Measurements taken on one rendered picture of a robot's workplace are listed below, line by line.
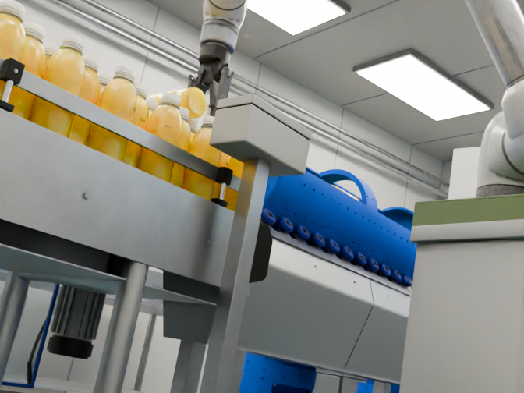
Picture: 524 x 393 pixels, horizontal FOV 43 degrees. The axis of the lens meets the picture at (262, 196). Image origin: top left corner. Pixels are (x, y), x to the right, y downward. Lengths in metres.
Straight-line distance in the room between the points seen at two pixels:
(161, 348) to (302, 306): 3.88
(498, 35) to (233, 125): 0.67
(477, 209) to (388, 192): 5.88
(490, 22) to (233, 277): 0.83
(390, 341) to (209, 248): 0.99
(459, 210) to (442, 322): 0.27
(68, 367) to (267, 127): 4.11
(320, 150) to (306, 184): 5.04
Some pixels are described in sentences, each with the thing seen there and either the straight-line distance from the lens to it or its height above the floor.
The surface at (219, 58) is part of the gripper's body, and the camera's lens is 1.62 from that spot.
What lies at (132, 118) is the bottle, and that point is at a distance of 1.29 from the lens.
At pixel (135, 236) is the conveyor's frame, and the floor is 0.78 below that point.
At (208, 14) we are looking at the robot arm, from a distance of 1.68.
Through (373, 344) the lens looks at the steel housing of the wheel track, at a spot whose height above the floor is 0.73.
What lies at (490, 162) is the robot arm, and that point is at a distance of 1.73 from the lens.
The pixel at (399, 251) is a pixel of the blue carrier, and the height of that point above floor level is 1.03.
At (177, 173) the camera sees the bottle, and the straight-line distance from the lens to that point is 1.39.
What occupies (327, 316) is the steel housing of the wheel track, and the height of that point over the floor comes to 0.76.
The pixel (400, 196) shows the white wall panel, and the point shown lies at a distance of 7.64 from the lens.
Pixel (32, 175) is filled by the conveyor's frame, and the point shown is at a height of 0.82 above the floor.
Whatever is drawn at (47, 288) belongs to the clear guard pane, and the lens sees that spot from 1.72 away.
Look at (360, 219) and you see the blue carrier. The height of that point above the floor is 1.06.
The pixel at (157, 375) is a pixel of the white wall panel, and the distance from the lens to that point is 5.62.
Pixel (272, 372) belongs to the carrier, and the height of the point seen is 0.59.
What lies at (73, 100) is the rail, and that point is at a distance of 1.20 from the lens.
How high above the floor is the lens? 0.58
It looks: 15 degrees up
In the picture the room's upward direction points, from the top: 11 degrees clockwise
